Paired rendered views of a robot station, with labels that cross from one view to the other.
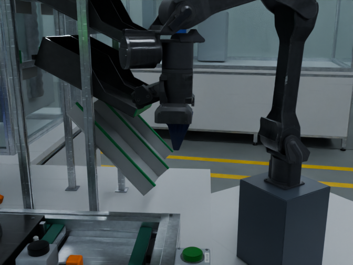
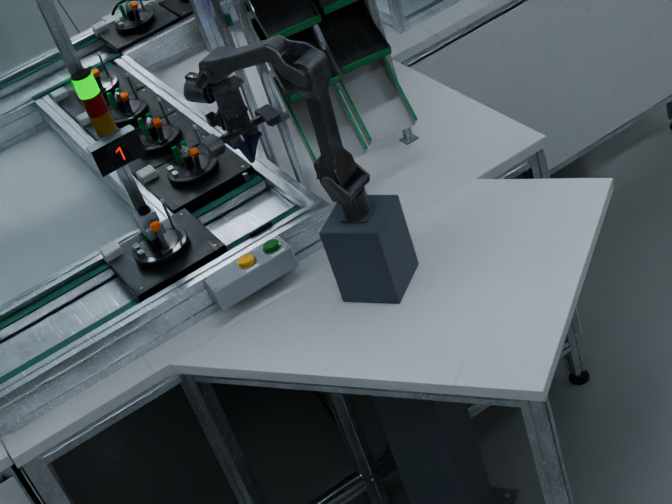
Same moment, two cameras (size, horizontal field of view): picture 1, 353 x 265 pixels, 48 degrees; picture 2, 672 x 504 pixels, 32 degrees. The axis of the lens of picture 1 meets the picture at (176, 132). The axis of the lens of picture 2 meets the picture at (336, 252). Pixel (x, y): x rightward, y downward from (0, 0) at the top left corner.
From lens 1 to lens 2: 2.40 m
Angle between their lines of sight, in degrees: 62
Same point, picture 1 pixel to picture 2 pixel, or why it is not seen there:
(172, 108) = (203, 144)
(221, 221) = (418, 221)
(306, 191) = (349, 230)
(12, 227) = (224, 171)
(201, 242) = not seen: hidden behind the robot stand
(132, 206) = (383, 169)
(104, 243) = (276, 208)
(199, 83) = not seen: outside the picture
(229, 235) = not seen: hidden behind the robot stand
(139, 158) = (348, 127)
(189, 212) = (412, 198)
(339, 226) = (497, 279)
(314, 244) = (376, 280)
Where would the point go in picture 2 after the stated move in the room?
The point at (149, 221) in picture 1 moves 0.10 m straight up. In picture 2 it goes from (301, 202) to (288, 168)
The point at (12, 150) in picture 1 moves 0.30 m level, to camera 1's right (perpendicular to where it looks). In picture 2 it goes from (397, 27) to (459, 49)
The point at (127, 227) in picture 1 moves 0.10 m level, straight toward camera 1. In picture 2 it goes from (292, 201) to (262, 223)
